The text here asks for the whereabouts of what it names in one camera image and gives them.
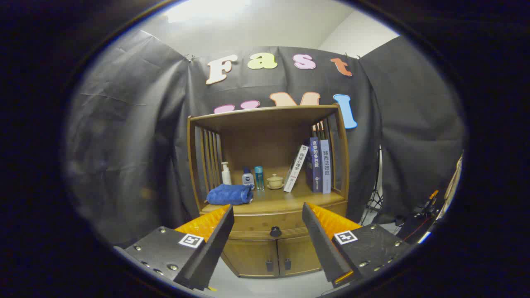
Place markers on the wooden cabinet door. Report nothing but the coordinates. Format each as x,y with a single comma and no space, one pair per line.
248,256
300,254

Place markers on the white book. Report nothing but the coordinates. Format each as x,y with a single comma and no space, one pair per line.
295,169

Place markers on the black equipment with orange part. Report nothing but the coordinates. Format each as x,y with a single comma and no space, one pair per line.
418,223

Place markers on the white bottle with blue cap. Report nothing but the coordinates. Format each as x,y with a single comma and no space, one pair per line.
247,179

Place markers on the light purple book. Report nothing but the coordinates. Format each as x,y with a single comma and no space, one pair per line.
326,165

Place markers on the dark blue book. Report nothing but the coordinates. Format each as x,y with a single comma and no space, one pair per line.
315,165

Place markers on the wooden cabinet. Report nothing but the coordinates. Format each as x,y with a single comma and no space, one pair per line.
265,145

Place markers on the white pump bottle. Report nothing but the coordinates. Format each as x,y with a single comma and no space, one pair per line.
226,176

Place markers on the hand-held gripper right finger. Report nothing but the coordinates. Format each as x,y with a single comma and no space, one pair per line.
321,248

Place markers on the blue rolled towel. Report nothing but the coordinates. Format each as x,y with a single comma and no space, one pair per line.
230,194

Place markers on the clear blue bottle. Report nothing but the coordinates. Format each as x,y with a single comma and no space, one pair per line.
259,178

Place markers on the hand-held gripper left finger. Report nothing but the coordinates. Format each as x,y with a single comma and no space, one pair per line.
211,248

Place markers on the beige lidded teacup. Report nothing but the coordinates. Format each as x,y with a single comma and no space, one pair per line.
275,181

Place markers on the wooden countertop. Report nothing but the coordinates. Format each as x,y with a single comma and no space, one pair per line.
281,199

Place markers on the wooden drawer with black knob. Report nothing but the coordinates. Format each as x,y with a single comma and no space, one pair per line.
256,225

